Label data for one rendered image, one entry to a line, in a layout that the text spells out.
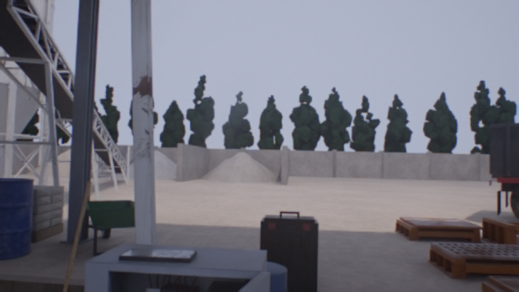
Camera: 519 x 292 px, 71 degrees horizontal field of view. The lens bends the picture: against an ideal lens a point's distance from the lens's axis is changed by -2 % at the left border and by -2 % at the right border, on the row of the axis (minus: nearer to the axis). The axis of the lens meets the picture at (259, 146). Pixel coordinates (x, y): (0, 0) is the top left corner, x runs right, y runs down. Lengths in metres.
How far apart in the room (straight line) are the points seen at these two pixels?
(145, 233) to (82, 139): 4.21
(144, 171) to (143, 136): 0.13
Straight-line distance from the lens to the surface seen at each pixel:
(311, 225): 3.36
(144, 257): 0.93
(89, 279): 0.97
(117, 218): 4.92
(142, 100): 1.53
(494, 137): 8.87
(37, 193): 5.85
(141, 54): 1.57
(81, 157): 5.66
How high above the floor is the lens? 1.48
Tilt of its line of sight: 3 degrees up
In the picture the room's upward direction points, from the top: 1 degrees clockwise
